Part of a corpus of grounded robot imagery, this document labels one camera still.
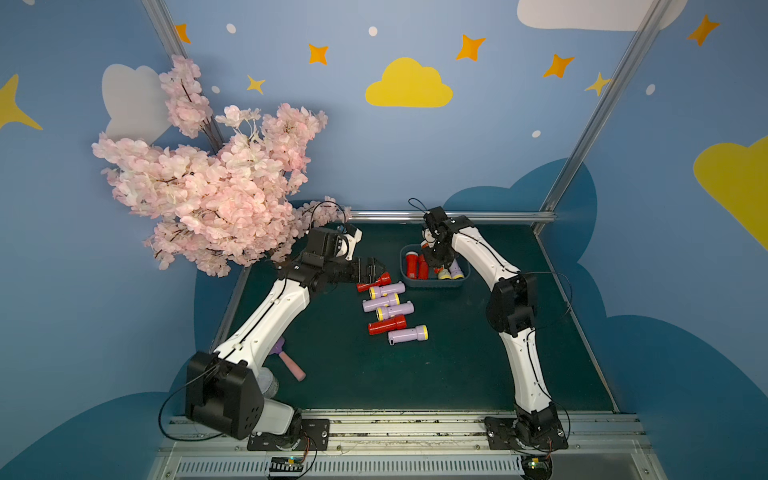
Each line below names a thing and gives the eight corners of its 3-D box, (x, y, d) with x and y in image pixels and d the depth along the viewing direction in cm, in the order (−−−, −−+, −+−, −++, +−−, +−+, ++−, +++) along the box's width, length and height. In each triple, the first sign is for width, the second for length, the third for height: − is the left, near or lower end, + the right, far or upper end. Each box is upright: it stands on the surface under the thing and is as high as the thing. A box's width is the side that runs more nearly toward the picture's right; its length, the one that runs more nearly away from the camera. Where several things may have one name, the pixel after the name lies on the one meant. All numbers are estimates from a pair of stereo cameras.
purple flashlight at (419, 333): (390, 348, 90) (390, 344, 88) (387, 337, 93) (387, 332, 90) (428, 340, 92) (430, 335, 89) (424, 329, 95) (426, 323, 92)
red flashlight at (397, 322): (369, 336, 92) (368, 333, 90) (366, 325, 94) (366, 322, 92) (407, 328, 94) (407, 324, 92) (404, 317, 96) (404, 313, 94)
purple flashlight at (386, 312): (378, 321, 95) (378, 318, 94) (375, 311, 97) (375, 308, 96) (414, 313, 97) (415, 310, 96) (411, 303, 100) (411, 300, 98)
